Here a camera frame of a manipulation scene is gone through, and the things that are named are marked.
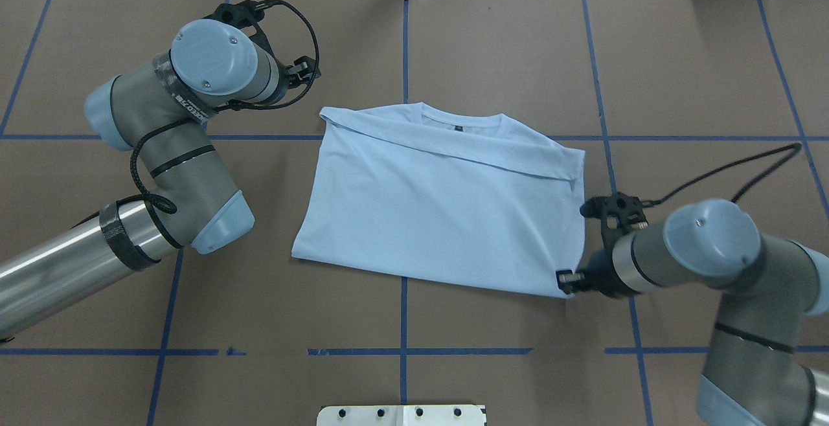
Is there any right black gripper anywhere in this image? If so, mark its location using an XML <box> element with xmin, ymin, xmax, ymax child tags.
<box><xmin>556</xmin><ymin>249</ymin><xmax>633</xmax><ymax>299</ymax></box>

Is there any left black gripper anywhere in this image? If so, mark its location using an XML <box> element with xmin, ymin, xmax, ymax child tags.
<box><xmin>272</xmin><ymin>56</ymin><xmax>322</xmax><ymax>104</ymax></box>

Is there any light blue t-shirt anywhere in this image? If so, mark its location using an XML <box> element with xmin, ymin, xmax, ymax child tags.
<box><xmin>292</xmin><ymin>104</ymin><xmax>586</xmax><ymax>298</ymax></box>

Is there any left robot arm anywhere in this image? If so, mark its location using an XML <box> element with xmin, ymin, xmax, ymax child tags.
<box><xmin>1</xmin><ymin>18</ymin><xmax>321</xmax><ymax>344</ymax></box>

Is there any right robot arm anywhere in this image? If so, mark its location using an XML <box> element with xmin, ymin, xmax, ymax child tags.
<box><xmin>556</xmin><ymin>194</ymin><xmax>827</xmax><ymax>425</ymax></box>

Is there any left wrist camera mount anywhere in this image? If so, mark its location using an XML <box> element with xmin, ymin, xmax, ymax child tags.
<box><xmin>205</xmin><ymin>0</ymin><xmax>269</xmax><ymax>49</ymax></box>

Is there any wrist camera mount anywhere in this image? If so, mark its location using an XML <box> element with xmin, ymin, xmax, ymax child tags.
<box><xmin>578</xmin><ymin>192</ymin><xmax>651</xmax><ymax>250</ymax></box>
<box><xmin>205</xmin><ymin>0</ymin><xmax>269</xmax><ymax>49</ymax></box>

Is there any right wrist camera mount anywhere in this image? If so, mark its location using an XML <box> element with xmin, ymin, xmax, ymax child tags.
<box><xmin>578</xmin><ymin>192</ymin><xmax>651</xmax><ymax>250</ymax></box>

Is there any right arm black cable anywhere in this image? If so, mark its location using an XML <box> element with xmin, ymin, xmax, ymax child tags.
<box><xmin>638</xmin><ymin>142</ymin><xmax>802</xmax><ymax>207</ymax></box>

